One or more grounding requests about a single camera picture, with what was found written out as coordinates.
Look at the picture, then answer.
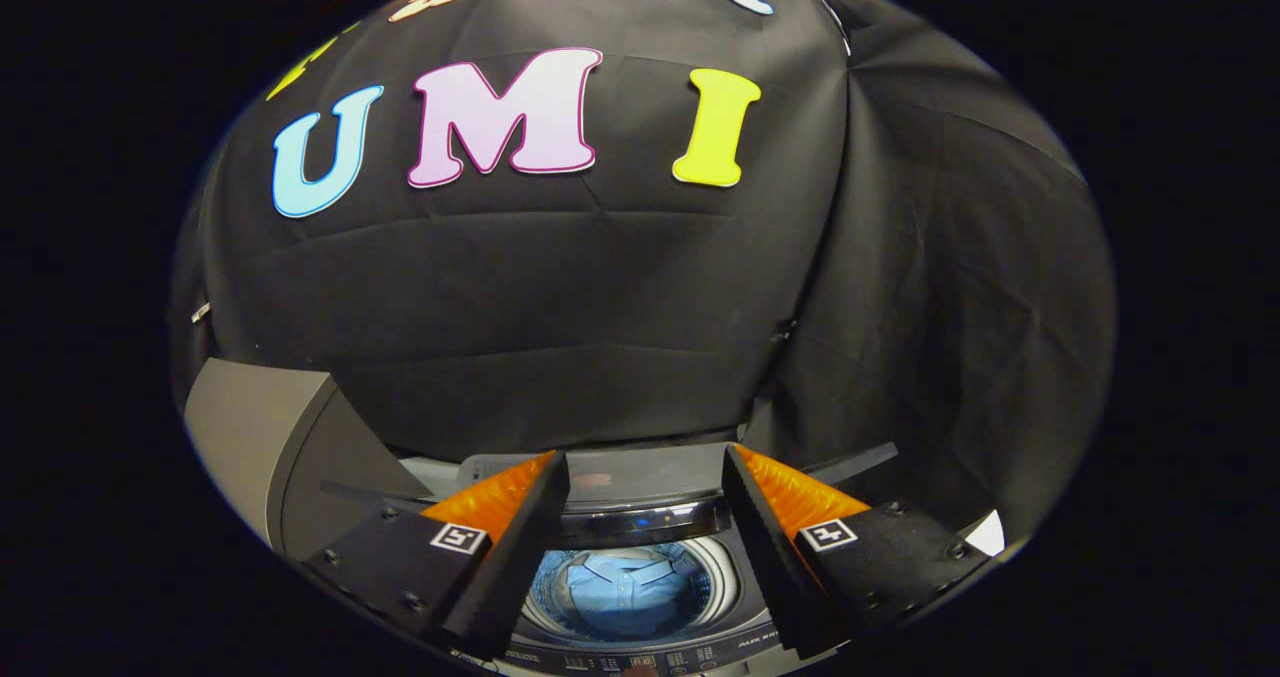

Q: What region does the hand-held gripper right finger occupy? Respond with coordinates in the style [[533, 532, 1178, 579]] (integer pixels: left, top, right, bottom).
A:
[[721, 443, 993, 661]]

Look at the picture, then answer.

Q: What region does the light blue polo shirt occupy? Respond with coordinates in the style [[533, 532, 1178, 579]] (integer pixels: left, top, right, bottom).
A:
[[565, 552, 702, 641]]

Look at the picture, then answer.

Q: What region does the grey washing machine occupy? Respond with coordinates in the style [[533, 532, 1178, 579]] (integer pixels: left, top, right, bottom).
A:
[[320, 441, 901, 677]]

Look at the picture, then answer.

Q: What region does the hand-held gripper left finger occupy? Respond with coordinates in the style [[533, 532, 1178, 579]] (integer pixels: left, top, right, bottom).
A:
[[300, 449, 571, 661]]

